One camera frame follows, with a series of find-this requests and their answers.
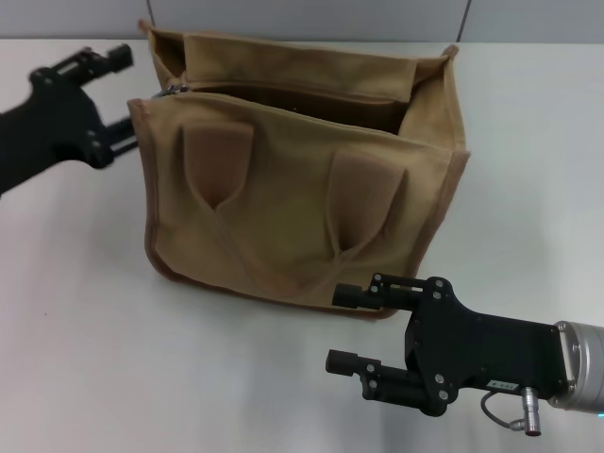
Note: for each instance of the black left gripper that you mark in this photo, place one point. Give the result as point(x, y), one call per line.
point(52, 122)

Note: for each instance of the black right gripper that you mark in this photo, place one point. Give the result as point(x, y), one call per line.
point(481, 354)

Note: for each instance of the khaki canvas food bag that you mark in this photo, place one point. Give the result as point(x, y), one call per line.
point(292, 198)

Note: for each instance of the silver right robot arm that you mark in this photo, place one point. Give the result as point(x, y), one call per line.
point(585, 368)

